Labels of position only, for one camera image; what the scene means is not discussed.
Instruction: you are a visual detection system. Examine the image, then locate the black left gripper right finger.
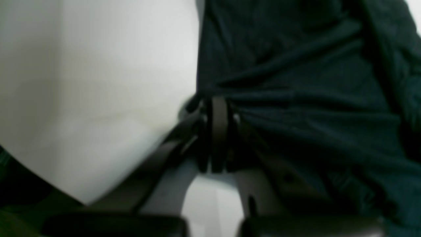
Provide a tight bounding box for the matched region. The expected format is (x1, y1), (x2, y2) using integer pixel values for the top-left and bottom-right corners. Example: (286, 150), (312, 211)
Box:
(227, 102), (385, 237)

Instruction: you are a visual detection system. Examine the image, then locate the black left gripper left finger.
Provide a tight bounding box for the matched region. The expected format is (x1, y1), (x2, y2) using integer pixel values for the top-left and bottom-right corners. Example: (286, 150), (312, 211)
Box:
(43, 96), (228, 237)

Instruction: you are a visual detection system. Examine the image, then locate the black long-sleeve t-shirt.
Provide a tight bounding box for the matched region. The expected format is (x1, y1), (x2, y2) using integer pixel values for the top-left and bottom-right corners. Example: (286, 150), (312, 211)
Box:
(189, 0), (420, 237)

